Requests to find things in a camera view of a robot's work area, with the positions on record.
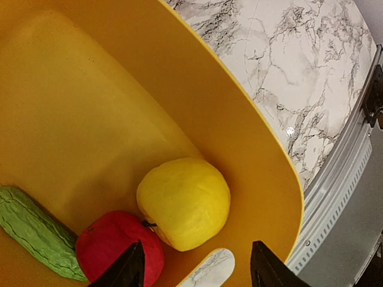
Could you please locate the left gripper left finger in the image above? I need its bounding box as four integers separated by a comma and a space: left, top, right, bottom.
89, 240, 145, 287

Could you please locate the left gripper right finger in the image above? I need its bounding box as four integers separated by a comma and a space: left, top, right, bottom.
250, 240, 309, 287

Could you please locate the red toy apple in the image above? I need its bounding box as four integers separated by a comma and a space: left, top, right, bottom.
75, 210, 165, 286

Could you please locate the yellow toy lemon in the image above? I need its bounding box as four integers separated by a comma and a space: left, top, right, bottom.
136, 158, 231, 252

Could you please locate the green toy bitter gourd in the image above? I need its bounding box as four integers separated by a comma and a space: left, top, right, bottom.
1, 186, 88, 282

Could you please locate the yellow plastic basket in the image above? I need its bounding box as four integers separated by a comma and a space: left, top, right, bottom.
1, 1, 303, 286

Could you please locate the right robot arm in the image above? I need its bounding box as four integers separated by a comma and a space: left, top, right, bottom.
362, 64, 383, 130

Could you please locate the front aluminium rail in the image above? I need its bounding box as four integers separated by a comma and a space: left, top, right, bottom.
287, 45, 382, 286

